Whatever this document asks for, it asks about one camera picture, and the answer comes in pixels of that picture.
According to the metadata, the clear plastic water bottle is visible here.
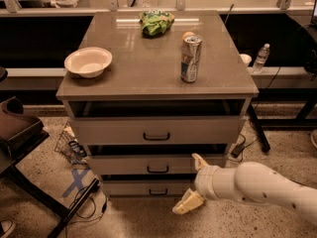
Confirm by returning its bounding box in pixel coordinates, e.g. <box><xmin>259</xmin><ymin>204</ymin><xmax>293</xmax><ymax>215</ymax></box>
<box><xmin>253</xmin><ymin>44</ymin><xmax>270</xmax><ymax>74</ymax></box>

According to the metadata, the white bowl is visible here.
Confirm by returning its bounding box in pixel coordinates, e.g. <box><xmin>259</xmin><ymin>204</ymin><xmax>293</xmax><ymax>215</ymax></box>
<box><xmin>64</xmin><ymin>47</ymin><xmax>112</xmax><ymax>78</ymax></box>

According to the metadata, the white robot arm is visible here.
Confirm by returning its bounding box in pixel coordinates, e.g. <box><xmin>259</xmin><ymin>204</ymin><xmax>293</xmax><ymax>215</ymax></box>
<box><xmin>172</xmin><ymin>153</ymin><xmax>317</xmax><ymax>225</ymax></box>

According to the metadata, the black power adapter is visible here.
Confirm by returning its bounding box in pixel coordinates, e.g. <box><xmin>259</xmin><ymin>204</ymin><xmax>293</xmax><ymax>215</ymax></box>
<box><xmin>231</xmin><ymin>144</ymin><xmax>245</xmax><ymax>158</ymax></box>

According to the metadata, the dark chair left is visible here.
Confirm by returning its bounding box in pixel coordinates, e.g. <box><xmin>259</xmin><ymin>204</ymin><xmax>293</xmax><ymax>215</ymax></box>
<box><xmin>0</xmin><ymin>66</ymin><xmax>100</xmax><ymax>238</ymax></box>

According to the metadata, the green chip bag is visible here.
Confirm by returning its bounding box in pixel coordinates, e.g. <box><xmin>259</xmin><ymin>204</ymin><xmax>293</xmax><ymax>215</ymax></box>
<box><xmin>139</xmin><ymin>10</ymin><xmax>174</xmax><ymax>37</ymax></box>

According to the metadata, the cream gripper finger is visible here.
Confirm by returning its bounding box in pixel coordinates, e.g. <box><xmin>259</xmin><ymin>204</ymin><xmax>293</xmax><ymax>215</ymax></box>
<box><xmin>192</xmin><ymin>153</ymin><xmax>208</xmax><ymax>172</ymax></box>
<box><xmin>172</xmin><ymin>188</ymin><xmax>204</xmax><ymax>215</ymax></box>

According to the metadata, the grey drawer cabinet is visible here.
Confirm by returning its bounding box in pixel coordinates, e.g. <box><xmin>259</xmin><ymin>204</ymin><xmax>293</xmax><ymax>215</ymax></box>
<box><xmin>56</xmin><ymin>11</ymin><xmax>258</xmax><ymax>185</ymax></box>

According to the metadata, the black floor cable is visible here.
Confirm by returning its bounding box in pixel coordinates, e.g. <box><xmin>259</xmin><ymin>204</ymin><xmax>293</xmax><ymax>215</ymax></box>
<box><xmin>63</xmin><ymin>185</ymin><xmax>109</xmax><ymax>238</ymax></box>

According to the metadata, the blue tape cross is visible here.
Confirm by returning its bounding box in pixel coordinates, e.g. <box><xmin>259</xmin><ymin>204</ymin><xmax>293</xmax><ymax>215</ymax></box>
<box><xmin>62</xmin><ymin>169</ymin><xmax>89</xmax><ymax>198</ymax></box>

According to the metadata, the orange fruit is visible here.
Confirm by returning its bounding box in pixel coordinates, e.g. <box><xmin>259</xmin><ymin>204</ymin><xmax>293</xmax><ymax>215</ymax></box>
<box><xmin>182</xmin><ymin>32</ymin><xmax>194</xmax><ymax>40</ymax></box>

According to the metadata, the silver blue drink can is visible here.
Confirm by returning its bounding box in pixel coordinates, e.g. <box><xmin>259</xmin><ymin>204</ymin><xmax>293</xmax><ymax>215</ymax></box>
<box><xmin>181</xmin><ymin>34</ymin><xmax>202</xmax><ymax>83</ymax></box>

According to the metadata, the black table leg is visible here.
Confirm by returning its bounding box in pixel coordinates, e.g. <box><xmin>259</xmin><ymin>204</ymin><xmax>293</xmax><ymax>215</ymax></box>
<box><xmin>248</xmin><ymin>104</ymin><xmax>270</xmax><ymax>153</ymax></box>

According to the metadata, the shoe at corner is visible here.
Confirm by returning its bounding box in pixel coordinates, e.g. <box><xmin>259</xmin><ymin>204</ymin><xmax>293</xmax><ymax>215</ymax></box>
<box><xmin>0</xmin><ymin>220</ymin><xmax>16</xmax><ymax>238</ymax></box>

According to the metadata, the wire basket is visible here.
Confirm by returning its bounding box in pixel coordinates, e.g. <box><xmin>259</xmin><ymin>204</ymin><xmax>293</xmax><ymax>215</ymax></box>
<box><xmin>54</xmin><ymin>125</ymin><xmax>87</xmax><ymax>166</ymax></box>

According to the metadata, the white paper cup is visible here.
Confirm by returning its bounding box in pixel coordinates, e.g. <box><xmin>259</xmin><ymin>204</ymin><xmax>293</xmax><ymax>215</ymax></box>
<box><xmin>240</xmin><ymin>54</ymin><xmax>252</xmax><ymax>66</ymax></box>

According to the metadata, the grey drawer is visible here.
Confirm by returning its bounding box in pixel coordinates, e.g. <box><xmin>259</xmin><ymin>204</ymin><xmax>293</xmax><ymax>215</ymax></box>
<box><xmin>102</xmin><ymin>179</ymin><xmax>194</xmax><ymax>196</ymax></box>
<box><xmin>86</xmin><ymin>154</ymin><xmax>228</xmax><ymax>177</ymax></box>
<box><xmin>69</xmin><ymin>117</ymin><xmax>245</xmax><ymax>145</ymax></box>

